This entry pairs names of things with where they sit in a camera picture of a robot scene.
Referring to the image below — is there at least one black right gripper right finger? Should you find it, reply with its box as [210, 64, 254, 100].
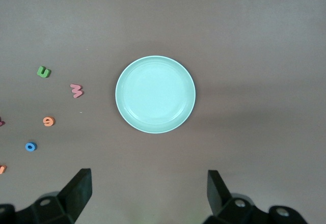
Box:
[203, 170, 310, 224]

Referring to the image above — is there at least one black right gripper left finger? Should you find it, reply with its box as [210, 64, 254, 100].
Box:
[0, 168, 92, 224]

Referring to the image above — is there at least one pink foam letter w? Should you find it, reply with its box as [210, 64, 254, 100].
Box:
[70, 83, 84, 99]

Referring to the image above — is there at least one green foam letter u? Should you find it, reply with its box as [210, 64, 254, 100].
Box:
[37, 66, 51, 78]

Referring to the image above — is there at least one green plate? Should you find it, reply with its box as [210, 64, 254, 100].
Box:
[115, 55, 197, 134]

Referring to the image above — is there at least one brown table cover mat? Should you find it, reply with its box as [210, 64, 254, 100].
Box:
[0, 0, 326, 224]

